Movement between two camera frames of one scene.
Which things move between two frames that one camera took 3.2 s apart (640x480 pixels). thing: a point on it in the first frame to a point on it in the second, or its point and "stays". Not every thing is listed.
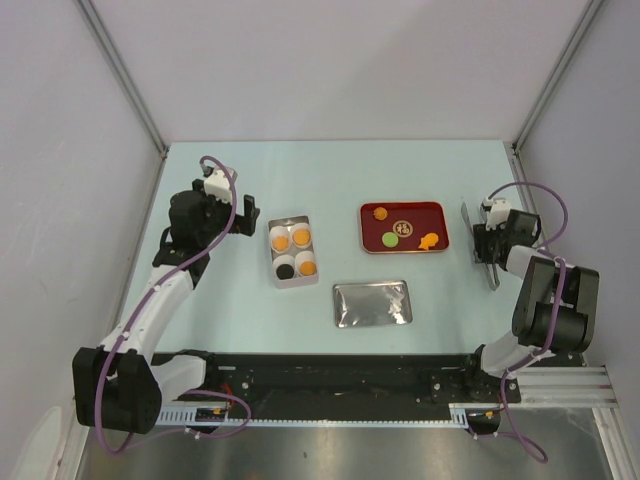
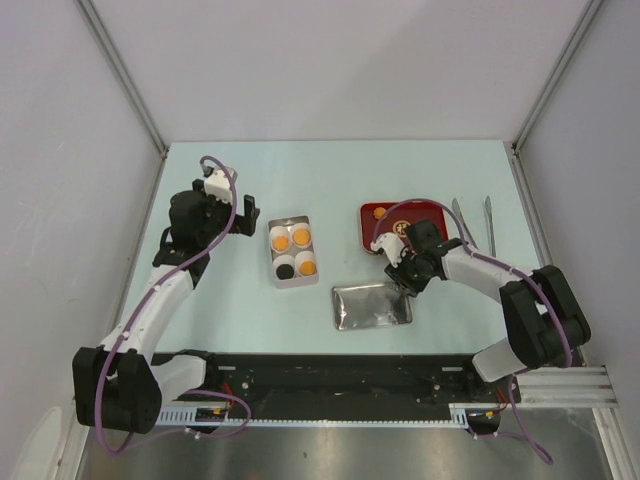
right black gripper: x=480 y=237 to x=410 y=288
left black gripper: x=245 y=224 stays
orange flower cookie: x=281 y=243 stays
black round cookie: x=284 y=271 stays
